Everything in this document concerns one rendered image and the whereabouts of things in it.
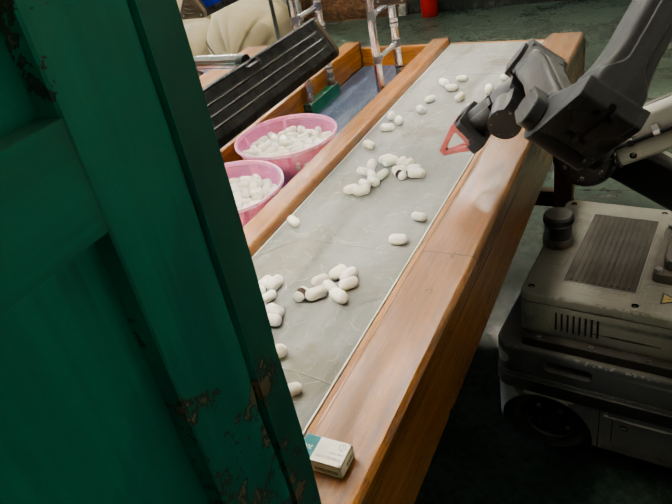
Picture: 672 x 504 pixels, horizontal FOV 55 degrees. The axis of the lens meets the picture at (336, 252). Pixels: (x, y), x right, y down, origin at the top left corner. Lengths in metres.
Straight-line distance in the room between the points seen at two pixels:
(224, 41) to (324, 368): 3.56
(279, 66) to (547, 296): 0.77
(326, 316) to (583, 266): 0.71
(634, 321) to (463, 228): 0.46
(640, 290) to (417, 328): 0.67
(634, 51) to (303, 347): 0.59
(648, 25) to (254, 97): 0.54
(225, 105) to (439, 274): 0.42
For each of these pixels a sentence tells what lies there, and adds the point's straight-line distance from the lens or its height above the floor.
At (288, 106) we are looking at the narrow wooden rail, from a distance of 1.93.
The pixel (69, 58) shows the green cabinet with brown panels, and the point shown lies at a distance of 0.30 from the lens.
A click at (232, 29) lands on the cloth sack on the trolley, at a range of 4.32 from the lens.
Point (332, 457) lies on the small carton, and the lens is 0.77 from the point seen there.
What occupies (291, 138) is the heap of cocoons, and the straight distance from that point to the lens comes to 1.70.
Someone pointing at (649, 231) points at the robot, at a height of 0.48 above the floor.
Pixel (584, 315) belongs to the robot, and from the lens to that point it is 1.47.
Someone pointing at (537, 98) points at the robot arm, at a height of 1.09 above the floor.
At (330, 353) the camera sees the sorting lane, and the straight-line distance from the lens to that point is 0.96.
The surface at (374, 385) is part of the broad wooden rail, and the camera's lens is 0.87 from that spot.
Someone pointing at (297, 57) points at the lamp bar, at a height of 1.08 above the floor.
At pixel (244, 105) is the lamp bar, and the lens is 0.97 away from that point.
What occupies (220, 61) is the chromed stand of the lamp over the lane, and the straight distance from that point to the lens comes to 1.05.
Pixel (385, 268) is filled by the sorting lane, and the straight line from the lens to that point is 1.11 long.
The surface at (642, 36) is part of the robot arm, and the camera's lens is 0.76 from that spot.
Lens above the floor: 1.37
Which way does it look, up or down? 32 degrees down
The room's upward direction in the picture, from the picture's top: 12 degrees counter-clockwise
